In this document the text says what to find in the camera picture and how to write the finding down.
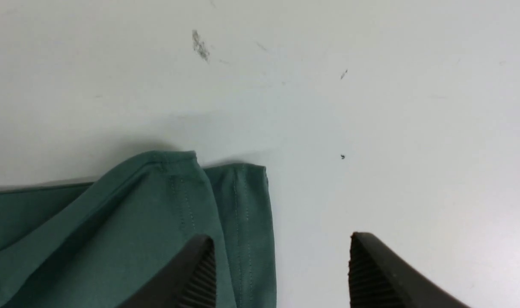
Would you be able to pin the green long-sleeved shirt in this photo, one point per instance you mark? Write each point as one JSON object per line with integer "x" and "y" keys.
{"x": 93, "y": 245}

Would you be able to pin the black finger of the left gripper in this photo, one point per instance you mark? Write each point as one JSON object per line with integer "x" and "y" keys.
{"x": 379, "y": 278}
{"x": 188, "y": 280}

